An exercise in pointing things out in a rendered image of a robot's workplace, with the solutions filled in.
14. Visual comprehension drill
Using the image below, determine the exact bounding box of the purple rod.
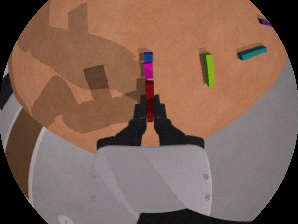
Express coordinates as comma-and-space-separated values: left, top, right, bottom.
259, 19, 272, 27

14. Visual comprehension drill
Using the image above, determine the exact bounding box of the turquoise rod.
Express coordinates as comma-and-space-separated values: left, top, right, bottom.
238, 46, 267, 61

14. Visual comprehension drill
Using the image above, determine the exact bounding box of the small magenta block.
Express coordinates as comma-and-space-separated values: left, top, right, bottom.
144, 62, 153, 79

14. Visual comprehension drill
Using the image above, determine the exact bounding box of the dark red rod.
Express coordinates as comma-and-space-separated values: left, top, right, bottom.
145, 80, 154, 122

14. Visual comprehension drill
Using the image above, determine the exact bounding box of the lime green rod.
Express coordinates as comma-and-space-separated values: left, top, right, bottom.
202, 52, 214, 87

